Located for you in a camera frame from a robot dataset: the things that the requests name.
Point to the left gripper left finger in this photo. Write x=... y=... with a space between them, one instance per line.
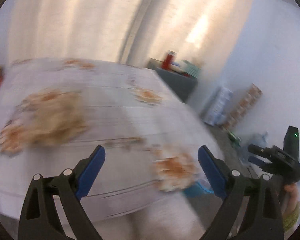
x=39 y=218

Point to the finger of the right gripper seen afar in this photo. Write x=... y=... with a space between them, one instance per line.
x=259 y=156

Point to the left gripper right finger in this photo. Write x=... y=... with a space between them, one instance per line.
x=250 y=207

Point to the beige cloth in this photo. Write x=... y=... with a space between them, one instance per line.
x=48 y=118

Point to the green sleeve right forearm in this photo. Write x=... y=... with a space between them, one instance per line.
x=290 y=220

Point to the blue plastic trash basket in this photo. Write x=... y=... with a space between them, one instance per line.
x=199 y=188

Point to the person's right hand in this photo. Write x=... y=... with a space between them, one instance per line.
x=290 y=199

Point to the orange patterned roll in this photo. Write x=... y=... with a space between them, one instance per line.
x=250 y=98

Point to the blue white patterned box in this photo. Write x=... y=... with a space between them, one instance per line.
x=216 y=111

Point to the floral plastic tablecloth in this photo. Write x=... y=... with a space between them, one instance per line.
x=129 y=111

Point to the grey cabinet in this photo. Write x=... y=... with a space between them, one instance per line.
x=182 y=85

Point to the teal utensil holder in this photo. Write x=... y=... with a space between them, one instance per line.
x=191 y=69

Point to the red thermos bottle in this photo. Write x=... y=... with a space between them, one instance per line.
x=168 y=60

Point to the cream patterned curtain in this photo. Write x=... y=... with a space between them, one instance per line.
x=125 y=31

